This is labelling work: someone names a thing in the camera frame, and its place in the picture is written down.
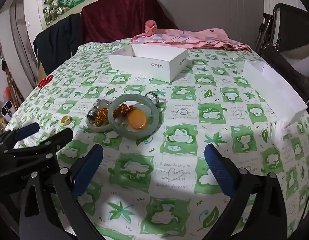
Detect white cardboard box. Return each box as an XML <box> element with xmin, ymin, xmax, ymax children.
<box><xmin>108</xmin><ymin>42</ymin><xmax>189</xmax><ymax>83</ymax></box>

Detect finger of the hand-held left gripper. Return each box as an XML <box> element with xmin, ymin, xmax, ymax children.
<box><xmin>4</xmin><ymin>122</ymin><xmax>40</xmax><ymax>142</ymax></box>
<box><xmin>4</xmin><ymin>128</ymin><xmax>73</xmax><ymax>161</ymax></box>

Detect orange amber pendant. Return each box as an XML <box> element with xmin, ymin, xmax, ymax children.
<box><xmin>127</xmin><ymin>110</ymin><xmax>147</xmax><ymax>130</ymax></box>

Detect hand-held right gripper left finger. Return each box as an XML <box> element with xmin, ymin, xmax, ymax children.
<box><xmin>18</xmin><ymin>144</ymin><xmax>106</xmax><ymax>240</ymax></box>

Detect white box lid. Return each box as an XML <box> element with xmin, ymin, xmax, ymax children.
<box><xmin>242</xmin><ymin>60</ymin><xmax>308</xmax><ymax>128</ymax></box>

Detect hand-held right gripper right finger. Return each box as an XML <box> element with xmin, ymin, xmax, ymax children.
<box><xmin>204</xmin><ymin>144</ymin><xmax>288</xmax><ymax>240</ymax></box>

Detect dark red cloth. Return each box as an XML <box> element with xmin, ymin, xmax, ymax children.
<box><xmin>81</xmin><ymin>0</ymin><xmax>179</xmax><ymax>45</ymax></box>

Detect amber bead necklace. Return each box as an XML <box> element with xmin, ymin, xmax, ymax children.
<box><xmin>93</xmin><ymin>104</ymin><xmax>138</xmax><ymax>127</ymax></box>

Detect white phone case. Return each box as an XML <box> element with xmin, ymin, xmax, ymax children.
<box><xmin>0</xmin><ymin>101</ymin><xmax>14</xmax><ymax>118</ymax></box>

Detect green and white printed tablecloth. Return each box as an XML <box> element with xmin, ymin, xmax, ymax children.
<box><xmin>4</xmin><ymin>39</ymin><xmax>309</xmax><ymax>240</ymax></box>

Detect silver ring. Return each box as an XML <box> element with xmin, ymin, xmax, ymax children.
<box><xmin>144</xmin><ymin>92</ymin><xmax>160</xmax><ymax>105</ymax></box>

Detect pink patterned cloth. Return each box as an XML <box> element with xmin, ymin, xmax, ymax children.
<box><xmin>131</xmin><ymin>19</ymin><xmax>252</xmax><ymax>53</ymax></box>

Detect pale jade bangle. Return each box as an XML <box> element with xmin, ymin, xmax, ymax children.
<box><xmin>86</xmin><ymin>101</ymin><xmax>115</xmax><ymax>133</ymax></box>

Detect red-handled scissors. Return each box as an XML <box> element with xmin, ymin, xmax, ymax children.
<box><xmin>37</xmin><ymin>74</ymin><xmax>54</xmax><ymax>89</ymax></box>

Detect black jacket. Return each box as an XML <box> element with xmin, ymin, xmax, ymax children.
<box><xmin>33</xmin><ymin>14</ymin><xmax>83</xmax><ymax>77</ymax></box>

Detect black folding chair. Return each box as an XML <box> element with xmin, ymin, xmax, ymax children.
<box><xmin>254</xmin><ymin>2</ymin><xmax>309</xmax><ymax>105</ymax></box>

